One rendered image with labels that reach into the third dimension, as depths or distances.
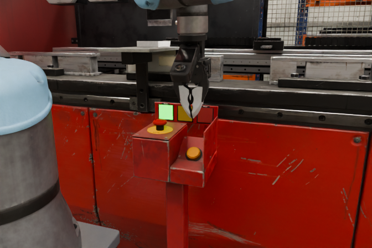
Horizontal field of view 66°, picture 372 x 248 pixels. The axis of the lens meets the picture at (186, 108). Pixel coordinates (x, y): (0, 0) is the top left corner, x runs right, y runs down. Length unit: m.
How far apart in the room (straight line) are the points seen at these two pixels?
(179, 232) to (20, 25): 1.33
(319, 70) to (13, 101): 0.92
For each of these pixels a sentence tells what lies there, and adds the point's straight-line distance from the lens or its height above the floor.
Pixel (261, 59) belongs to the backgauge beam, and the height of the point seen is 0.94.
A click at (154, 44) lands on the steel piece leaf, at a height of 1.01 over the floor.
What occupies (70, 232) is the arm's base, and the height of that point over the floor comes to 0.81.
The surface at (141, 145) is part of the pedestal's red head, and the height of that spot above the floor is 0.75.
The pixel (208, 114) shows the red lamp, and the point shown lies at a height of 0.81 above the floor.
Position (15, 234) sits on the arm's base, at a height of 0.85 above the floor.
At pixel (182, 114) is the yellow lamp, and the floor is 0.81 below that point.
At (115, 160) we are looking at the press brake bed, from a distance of 1.20.
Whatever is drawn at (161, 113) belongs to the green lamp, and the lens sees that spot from 0.89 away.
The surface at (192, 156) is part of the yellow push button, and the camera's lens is 0.79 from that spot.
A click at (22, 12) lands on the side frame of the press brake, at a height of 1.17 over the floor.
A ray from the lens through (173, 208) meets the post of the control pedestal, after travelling 0.88.
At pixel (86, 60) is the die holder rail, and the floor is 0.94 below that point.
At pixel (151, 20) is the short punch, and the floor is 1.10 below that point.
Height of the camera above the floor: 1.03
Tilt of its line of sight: 13 degrees down
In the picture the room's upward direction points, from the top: straight up
